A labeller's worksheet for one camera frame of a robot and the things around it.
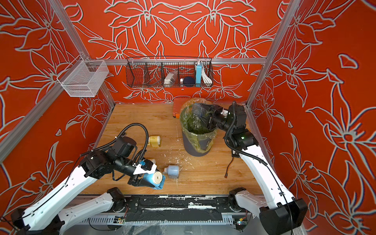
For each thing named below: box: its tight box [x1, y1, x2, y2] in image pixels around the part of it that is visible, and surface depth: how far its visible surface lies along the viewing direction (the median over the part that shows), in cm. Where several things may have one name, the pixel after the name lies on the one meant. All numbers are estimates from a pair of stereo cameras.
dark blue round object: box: [183, 76, 196, 88], surface depth 98 cm
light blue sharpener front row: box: [163, 164, 180, 179], surface depth 79 cm
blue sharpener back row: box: [142, 170, 166, 190], surface depth 58 cm
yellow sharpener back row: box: [147, 135, 162, 148], surface depth 92 cm
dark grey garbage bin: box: [181, 130, 212, 157], surface depth 76 cm
